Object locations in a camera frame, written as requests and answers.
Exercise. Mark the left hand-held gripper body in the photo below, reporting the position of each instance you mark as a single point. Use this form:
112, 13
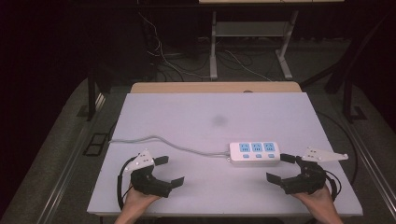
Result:
146, 182

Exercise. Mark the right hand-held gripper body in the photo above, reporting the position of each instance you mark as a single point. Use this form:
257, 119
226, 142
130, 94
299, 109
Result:
308, 180

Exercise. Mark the person's left hand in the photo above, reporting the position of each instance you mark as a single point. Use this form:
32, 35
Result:
137, 202

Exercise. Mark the person's right hand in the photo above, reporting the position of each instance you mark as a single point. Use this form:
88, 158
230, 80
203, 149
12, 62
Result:
320, 200

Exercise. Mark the white power strip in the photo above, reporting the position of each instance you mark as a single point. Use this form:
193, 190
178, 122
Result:
254, 155

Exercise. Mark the white foam board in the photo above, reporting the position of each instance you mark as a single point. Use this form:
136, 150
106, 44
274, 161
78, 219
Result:
202, 118

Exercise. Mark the black metal stand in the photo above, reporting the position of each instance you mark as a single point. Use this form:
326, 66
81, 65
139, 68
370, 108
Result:
91, 96
348, 99

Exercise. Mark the wooden table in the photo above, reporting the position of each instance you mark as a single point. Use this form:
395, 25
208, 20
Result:
214, 87

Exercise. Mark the aluminium floor rail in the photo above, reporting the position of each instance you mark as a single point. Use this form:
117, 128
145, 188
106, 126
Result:
370, 161
71, 161

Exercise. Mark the grey metal desk frame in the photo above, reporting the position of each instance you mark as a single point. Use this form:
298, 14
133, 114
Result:
213, 62

